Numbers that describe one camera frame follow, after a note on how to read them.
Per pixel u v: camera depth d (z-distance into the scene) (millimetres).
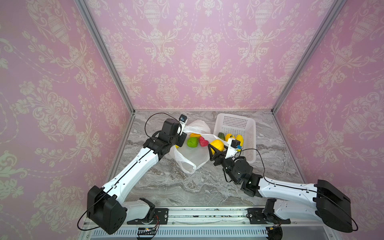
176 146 715
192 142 961
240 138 987
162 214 744
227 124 1093
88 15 717
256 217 729
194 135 1021
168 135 573
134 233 712
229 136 987
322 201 412
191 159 947
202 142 971
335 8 690
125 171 449
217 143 699
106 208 383
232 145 624
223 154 643
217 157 646
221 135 1001
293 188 484
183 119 675
